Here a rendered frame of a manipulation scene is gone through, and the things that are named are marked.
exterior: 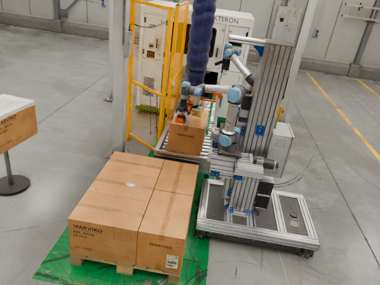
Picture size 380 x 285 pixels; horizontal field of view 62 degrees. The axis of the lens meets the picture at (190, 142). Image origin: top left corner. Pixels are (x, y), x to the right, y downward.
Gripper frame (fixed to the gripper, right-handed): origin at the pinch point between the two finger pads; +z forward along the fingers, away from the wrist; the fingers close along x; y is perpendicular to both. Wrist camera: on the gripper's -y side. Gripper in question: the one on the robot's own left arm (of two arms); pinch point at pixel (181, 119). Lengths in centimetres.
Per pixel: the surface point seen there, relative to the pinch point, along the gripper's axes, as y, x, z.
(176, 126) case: 51, 13, 33
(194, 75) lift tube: 50, 0, -29
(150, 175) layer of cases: -1, 25, 70
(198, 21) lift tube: 49, 3, -83
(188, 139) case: 51, -3, 46
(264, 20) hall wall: 935, -97, -12
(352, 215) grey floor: 83, -223, 124
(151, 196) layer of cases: -35, 14, 70
